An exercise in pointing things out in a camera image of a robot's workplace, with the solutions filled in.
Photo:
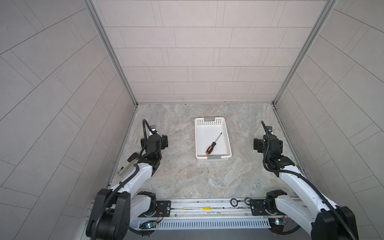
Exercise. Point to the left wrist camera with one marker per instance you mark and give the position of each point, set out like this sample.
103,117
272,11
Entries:
153,129

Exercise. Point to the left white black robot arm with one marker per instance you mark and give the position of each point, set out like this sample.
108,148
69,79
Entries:
115,208

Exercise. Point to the orange black handled screwdriver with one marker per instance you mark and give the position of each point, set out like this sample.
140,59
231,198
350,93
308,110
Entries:
212,146

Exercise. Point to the right circuit board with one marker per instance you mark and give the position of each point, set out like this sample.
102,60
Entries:
277,222

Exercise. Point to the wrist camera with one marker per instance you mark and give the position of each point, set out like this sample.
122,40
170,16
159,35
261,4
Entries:
153,129
269,130

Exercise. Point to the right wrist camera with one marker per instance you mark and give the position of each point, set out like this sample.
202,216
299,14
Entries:
269,130

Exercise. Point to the circuit board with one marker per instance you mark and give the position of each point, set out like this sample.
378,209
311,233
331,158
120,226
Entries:
277,222
148,225

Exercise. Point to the left circuit board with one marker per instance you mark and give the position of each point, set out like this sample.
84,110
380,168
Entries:
148,225

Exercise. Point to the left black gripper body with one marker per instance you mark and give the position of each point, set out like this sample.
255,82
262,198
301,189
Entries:
159,147

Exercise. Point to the aluminium mounting rail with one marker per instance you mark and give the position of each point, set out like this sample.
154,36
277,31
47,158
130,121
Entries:
207,214

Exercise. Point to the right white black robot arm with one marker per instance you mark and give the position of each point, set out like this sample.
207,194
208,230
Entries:
320,217

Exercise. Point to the white plastic bin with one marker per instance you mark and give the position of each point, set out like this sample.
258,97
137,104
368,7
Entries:
207,129

